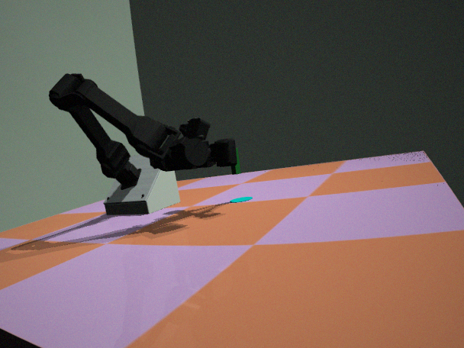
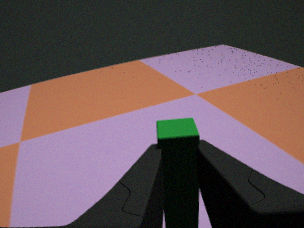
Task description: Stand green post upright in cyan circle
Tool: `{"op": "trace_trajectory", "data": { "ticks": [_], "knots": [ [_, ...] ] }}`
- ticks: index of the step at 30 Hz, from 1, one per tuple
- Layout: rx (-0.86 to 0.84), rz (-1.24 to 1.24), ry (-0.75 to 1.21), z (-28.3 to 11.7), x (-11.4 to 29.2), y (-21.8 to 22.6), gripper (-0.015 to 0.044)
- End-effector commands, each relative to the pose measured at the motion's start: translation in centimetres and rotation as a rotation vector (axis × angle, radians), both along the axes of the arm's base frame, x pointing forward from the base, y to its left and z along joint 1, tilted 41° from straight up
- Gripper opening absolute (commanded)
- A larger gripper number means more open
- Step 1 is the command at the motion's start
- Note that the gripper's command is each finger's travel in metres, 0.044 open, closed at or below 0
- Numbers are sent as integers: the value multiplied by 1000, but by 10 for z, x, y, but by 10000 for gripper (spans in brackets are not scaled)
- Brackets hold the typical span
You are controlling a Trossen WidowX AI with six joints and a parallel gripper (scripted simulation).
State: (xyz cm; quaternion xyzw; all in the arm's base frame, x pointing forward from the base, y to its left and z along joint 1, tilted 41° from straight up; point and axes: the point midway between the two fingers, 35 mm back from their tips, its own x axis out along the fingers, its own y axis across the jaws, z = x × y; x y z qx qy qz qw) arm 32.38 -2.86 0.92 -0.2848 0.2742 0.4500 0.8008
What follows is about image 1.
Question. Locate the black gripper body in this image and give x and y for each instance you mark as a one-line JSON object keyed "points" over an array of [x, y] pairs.
{"points": [[223, 152]]}

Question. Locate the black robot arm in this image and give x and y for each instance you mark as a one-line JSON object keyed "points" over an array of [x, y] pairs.
{"points": [[77, 95]]}

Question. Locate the green rectangular post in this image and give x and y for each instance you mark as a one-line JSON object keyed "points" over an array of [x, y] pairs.
{"points": [[236, 169]]}

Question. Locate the teal circle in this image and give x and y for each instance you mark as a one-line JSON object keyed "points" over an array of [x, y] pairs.
{"points": [[241, 199]]}

